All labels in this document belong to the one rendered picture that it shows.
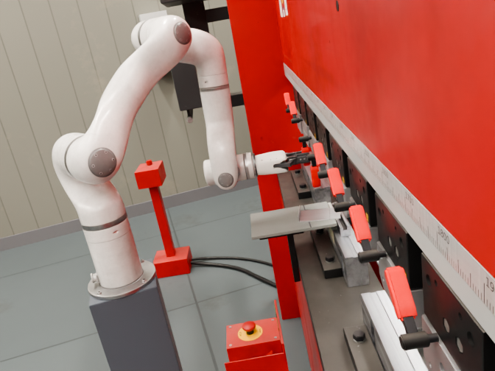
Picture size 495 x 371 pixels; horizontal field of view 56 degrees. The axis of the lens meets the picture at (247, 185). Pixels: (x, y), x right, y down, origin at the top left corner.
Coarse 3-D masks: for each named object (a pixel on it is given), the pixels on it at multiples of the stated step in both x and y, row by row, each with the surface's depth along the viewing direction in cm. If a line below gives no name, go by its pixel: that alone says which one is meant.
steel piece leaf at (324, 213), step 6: (300, 210) 154; (306, 210) 155; (312, 210) 154; (318, 210) 153; (324, 210) 152; (300, 216) 151; (306, 216) 150; (312, 216) 149; (318, 216) 149; (324, 216) 148
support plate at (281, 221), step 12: (312, 204) 159; (324, 204) 157; (252, 216) 158; (264, 216) 156; (276, 216) 155; (288, 216) 153; (252, 228) 149; (264, 228) 148; (276, 228) 146; (288, 228) 145; (300, 228) 143; (312, 228) 143
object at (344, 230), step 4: (340, 212) 149; (340, 216) 148; (344, 216) 146; (336, 220) 145; (340, 220) 146; (344, 220) 143; (340, 224) 142; (344, 224) 143; (340, 228) 139; (344, 228) 140; (348, 228) 139; (340, 232) 140; (344, 232) 140; (348, 232) 140
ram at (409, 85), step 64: (320, 0) 93; (384, 0) 53; (448, 0) 37; (320, 64) 107; (384, 64) 58; (448, 64) 39; (384, 128) 62; (448, 128) 41; (384, 192) 68; (448, 192) 44
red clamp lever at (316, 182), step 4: (308, 156) 128; (312, 156) 128; (312, 160) 128; (312, 164) 129; (316, 164) 129; (312, 168) 129; (316, 168) 129; (312, 172) 129; (316, 172) 129; (312, 176) 130; (316, 176) 130; (312, 180) 130; (316, 180) 130; (312, 184) 131; (316, 184) 130; (320, 184) 131
